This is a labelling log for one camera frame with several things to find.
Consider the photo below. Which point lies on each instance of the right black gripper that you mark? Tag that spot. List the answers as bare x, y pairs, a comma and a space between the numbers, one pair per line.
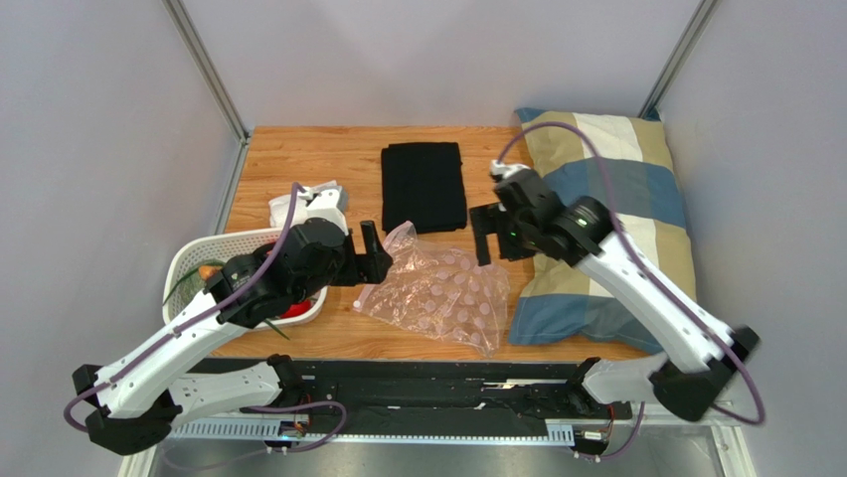
493, 234

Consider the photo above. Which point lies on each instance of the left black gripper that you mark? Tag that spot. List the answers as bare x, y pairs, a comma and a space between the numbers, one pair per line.
372, 267

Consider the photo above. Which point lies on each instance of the left aluminium frame post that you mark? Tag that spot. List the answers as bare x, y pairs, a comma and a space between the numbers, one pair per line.
196, 47

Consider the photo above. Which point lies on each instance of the orange fake carrot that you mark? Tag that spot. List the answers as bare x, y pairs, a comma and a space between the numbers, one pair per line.
207, 271

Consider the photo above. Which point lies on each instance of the white rolled towel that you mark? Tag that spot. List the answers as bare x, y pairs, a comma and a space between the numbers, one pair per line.
279, 206

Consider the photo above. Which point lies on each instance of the black folded cloth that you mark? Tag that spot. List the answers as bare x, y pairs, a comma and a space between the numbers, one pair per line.
422, 183

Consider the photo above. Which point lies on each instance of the right aluminium frame post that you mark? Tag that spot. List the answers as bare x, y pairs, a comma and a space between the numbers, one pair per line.
683, 48

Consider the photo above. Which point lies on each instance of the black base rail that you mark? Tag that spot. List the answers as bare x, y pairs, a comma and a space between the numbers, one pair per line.
426, 402

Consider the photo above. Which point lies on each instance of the clear zip top bag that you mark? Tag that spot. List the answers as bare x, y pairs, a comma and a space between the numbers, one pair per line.
440, 292

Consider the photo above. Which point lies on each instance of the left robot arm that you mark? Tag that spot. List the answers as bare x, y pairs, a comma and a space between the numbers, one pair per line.
139, 399

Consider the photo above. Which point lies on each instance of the white perforated plastic basket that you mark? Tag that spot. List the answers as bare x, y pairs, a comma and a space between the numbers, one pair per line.
223, 247

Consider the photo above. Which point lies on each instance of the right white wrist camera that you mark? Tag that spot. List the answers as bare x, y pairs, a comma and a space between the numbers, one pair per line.
500, 170

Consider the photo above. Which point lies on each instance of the plaid pillow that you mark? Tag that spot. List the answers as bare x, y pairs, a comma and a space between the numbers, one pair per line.
560, 302

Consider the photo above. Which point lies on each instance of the aluminium frame post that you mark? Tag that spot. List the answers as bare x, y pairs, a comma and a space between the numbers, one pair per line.
683, 48
196, 47

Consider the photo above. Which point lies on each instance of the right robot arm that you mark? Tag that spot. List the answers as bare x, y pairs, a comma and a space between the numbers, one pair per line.
699, 355

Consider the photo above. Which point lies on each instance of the red fake apple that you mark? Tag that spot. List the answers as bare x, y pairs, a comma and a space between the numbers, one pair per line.
297, 310

